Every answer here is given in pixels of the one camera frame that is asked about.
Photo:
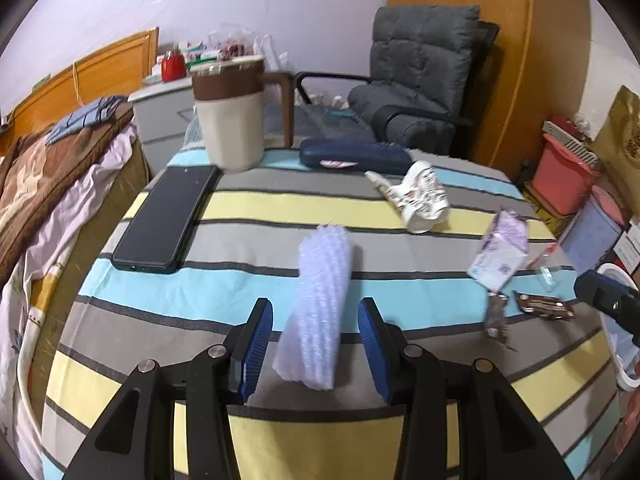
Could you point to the black smartphone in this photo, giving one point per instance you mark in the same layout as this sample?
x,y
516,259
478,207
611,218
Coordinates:
x,y
160,220

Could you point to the lavender plastic barrel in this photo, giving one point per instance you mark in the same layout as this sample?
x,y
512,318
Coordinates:
x,y
585,235

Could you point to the dark thin wrapper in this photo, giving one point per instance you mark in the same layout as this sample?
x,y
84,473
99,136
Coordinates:
x,y
496,315

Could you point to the clear plastic snack bag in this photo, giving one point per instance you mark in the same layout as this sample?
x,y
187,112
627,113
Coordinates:
x,y
232,45

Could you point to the navy pencil case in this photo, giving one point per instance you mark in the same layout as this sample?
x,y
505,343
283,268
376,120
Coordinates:
x,y
360,152

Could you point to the wooden bed headboard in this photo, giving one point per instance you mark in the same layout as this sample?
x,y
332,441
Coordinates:
x,y
110,65

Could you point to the white plastic bag red print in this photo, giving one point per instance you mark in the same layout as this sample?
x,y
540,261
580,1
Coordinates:
x,y
272,55

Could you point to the white trash bin clear liner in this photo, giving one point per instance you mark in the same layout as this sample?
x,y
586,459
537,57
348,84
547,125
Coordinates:
x,y
620,267

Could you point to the blue plaid cloth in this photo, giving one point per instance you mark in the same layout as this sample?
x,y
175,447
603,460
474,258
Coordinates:
x,y
85,115

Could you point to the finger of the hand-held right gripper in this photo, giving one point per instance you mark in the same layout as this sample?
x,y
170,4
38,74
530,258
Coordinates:
x,y
612,305
612,280

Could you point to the pink lid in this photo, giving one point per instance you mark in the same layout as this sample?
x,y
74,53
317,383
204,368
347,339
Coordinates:
x,y
612,205

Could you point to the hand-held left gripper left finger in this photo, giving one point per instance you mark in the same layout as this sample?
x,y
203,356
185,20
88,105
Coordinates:
x,y
255,345

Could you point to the brown patterned blanket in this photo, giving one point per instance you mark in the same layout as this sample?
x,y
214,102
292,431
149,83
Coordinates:
x,y
45,175

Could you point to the striped edge gift box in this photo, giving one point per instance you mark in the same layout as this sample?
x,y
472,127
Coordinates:
x,y
565,127

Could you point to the pink plastic bucket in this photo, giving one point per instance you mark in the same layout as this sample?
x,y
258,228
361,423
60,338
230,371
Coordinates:
x,y
560,180

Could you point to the green white box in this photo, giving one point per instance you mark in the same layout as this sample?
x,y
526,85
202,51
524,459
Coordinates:
x,y
202,54

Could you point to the long lavender foam net sleeve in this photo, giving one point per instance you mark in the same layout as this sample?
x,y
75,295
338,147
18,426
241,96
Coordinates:
x,y
320,300

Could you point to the brown candy wrapper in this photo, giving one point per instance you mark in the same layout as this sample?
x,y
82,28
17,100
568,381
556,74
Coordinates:
x,y
542,306

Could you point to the grey seat cushion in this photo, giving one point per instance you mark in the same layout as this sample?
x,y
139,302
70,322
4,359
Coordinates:
x,y
320,127

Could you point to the grey white nightstand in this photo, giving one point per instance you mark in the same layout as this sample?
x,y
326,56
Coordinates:
x,y
160,120

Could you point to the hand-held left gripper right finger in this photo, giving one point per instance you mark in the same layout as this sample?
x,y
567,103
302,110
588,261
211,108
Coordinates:
x,y
375,350

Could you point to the grey quilted chair cushion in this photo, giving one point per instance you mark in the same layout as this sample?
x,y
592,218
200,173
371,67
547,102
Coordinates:
x,y
420,60

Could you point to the grey cushioned chair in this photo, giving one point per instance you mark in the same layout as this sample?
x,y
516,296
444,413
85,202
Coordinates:
x,y
487,40

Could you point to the striped tablecloth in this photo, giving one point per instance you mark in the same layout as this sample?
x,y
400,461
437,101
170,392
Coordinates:
x,y
150,290

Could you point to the lavender drink carton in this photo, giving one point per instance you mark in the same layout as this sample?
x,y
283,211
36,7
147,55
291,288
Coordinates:
x,y
500,250

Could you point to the clear plastic cup red lid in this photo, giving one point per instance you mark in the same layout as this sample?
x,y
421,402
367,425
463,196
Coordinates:
x,y
547,272

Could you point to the beige brown-band pitcher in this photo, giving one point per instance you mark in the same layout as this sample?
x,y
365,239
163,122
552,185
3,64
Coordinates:
x,y
230,125

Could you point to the wooden wardrobe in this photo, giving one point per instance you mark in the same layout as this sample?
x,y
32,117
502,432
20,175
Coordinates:
x,y
530,60

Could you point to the gold paper bag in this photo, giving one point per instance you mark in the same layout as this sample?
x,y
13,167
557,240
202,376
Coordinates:
x,y
620,140

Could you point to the small white box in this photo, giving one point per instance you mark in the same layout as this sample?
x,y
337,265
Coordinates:
x,y
627,257

